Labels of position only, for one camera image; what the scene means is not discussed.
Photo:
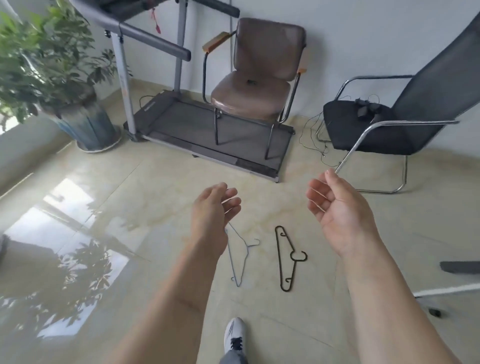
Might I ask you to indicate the black chair caster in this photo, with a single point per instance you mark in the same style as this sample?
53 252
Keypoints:
435 312

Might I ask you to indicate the person's right hand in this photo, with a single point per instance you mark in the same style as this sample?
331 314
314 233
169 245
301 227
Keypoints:
347 219

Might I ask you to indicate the grey trouser leg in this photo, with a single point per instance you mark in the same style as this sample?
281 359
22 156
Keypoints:
232 358

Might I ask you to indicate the white sneaker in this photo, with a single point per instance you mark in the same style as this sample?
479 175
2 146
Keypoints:
234 333

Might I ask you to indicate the person's left hand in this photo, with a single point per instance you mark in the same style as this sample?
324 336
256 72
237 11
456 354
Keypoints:
208 221

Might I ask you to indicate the person's right middle finger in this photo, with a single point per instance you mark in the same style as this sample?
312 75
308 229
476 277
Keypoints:
316 200

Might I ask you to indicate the black mesh cantilever chair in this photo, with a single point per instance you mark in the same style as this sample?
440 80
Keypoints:
375 131

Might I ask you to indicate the person's right forearm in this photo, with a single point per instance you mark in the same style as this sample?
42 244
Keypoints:
386 300

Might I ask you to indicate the black plastic clothes hanger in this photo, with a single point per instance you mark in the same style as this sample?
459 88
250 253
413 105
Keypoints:
282 255

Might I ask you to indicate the white swivel chair base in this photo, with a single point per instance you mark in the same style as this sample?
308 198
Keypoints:
450 290

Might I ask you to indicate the person's left middle finger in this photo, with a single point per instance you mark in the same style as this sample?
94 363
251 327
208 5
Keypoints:
233 206

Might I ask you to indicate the green leafy houseplant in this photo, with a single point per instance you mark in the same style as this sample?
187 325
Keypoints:
41 63

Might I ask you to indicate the person's right thumb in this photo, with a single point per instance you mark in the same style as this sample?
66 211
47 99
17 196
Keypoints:
335 182

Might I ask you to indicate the brown leather armchair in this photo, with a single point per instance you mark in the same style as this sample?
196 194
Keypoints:
255 90

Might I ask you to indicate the person's right little finger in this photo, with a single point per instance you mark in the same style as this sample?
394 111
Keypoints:
323 222

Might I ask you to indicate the red treadmill safety tag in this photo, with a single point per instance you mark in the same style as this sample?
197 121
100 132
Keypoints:
155 20

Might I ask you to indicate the person's left thumb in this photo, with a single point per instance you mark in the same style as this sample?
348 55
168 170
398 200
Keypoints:
218 186

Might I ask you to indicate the person's left forearm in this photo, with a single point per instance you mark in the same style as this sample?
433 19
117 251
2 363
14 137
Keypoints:
176 307

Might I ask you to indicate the blue ceramic plant pot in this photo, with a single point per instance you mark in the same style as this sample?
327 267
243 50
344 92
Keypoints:
88 125

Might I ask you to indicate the grey treadmill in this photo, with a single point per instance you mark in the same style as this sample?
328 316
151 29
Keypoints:
225 131

